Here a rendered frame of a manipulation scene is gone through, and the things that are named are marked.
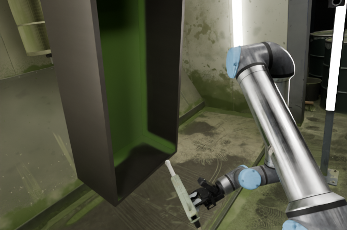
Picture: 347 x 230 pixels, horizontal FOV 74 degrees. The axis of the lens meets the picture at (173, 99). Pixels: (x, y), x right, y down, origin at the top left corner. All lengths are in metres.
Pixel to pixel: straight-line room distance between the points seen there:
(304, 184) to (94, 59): 0.81
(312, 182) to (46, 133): 2.00
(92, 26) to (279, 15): 2.20
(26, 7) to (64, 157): 1.22
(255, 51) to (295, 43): 1.91
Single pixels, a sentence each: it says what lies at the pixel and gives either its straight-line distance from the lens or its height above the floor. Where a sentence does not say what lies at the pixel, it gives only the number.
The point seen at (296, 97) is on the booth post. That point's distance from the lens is 2.93.
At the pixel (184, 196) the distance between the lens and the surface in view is 1.23.
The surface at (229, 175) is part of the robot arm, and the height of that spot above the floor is 0.60.
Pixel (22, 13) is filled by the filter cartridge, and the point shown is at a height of 1.57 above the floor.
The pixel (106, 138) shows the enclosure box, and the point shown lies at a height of 0.92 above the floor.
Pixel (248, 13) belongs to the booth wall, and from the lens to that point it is 2.89.
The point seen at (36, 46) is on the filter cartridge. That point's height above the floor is 1.33.
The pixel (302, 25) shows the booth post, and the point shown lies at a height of 1.14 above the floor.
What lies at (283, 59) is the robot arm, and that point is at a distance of 0.94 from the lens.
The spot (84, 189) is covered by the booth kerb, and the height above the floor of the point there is 0.11.
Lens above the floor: 1.41
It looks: 20 degrees down
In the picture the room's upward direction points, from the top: 8 degrees counter-clockwise
